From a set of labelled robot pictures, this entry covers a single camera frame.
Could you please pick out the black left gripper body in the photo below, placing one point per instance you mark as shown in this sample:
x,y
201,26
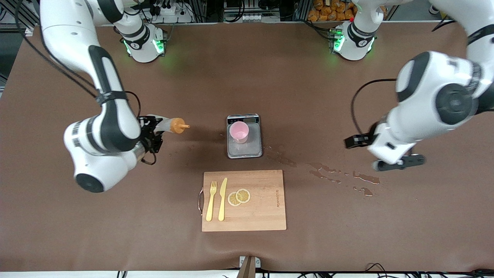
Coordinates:
x,y
361,139

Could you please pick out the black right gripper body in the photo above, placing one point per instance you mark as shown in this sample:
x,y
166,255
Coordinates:
x,y
149,136

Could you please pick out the lemon slice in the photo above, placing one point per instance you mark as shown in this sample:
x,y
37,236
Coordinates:
x,y
243,195

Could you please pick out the pink plastic cup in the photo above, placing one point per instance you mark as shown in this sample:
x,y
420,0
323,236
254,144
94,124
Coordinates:
x,y
239,132

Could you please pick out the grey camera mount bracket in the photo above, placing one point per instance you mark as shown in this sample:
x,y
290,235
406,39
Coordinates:
x,y
249,266

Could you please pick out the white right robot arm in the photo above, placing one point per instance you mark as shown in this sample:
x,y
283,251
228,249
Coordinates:
x,y
115,127

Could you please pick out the pile of orange packets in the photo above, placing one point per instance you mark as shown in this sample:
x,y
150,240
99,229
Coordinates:
x,y
332,9

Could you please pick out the silver digital kitchen scale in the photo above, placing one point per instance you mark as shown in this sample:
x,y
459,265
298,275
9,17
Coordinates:
x,y
254,150

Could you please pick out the yellow plastic knife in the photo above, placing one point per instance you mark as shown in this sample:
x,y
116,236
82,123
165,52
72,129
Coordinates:
x,y
222,200

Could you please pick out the yellow plastic fork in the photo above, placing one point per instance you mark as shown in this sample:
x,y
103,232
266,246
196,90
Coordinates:
x,y
210,204

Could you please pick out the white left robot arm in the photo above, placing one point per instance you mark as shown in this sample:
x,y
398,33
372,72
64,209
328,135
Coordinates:
x,y
432,100

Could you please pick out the aluminium frame rail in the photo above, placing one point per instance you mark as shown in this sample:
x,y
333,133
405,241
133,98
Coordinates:
x,y
23,15

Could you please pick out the white power strip with plugs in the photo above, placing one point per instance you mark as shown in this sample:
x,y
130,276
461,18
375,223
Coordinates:
x,y
173,15

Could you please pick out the translucent sauce bottle orange cap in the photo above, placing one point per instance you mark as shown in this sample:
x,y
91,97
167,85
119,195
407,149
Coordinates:
x,y
175,125

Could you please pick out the brown table cover mat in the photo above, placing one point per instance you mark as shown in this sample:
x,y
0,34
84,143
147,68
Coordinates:
x,y
115,231

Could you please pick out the long white power strip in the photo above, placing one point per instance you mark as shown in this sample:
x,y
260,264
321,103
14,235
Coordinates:
x,y
251,17

